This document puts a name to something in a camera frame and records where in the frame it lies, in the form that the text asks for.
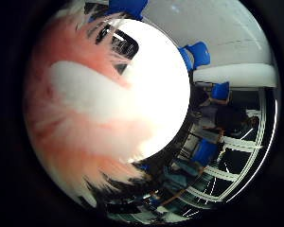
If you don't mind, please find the pink and white plush toy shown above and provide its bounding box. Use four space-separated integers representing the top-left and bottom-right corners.
23 6 155 207

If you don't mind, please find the blue plastic chair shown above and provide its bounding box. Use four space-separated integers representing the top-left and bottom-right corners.
210 81 231 102
177 41 211 73
191 138 220 167
107 0 150 21

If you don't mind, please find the seated person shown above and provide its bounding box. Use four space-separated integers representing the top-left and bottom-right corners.
200 89 260 140

